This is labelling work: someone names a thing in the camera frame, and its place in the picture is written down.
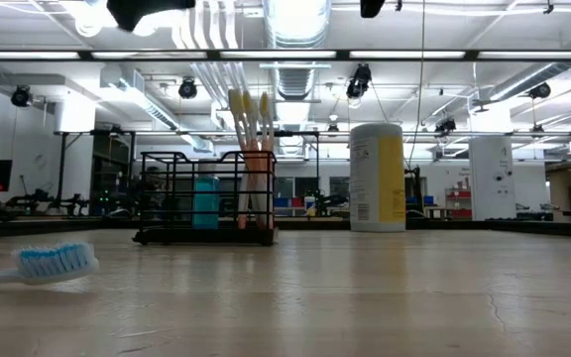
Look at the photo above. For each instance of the white canister with yellow label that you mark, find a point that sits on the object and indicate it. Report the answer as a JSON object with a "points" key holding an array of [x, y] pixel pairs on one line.
{"points": [[377, 188]]}

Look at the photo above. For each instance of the teal bottle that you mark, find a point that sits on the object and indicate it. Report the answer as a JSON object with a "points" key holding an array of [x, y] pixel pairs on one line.
{"points": [[206, 203]]}

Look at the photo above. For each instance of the blue and white toothbrush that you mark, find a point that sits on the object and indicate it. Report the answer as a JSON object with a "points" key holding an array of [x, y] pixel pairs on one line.
{"points": [[55, 262]]}

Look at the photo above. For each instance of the black ceiling spotlight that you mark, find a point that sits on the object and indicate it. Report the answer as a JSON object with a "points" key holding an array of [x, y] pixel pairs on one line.
{"points": [[445, 125], [188, 88], [540, 90], [20, 95], [360, 79]]}

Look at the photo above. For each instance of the white bottle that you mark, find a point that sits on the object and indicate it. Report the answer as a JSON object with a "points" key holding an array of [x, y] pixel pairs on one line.
{"points": [[309, 205]]}

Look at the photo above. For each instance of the red storage bin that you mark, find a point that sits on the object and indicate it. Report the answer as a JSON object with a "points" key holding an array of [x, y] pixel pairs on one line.
{"points": [[296, 202]]}

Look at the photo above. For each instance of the blue storage bin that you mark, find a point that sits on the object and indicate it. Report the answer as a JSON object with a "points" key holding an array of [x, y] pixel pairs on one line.
{"points": [[281, 202]]}

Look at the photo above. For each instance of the red storage shelf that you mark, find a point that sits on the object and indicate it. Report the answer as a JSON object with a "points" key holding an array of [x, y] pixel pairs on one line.
{"points": [[459, 213]]}

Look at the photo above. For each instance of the background robot arms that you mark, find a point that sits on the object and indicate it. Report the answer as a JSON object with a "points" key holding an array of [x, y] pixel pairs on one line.
{"points": [[42, 202]]}

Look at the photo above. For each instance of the white pillar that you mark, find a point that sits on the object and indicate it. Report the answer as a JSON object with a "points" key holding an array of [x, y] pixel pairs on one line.
{"points": [[491, 198]]}

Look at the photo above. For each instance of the black background gantry frame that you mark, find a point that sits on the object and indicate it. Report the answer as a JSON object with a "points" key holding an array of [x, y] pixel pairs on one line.
{"points": [[191, 133]]}

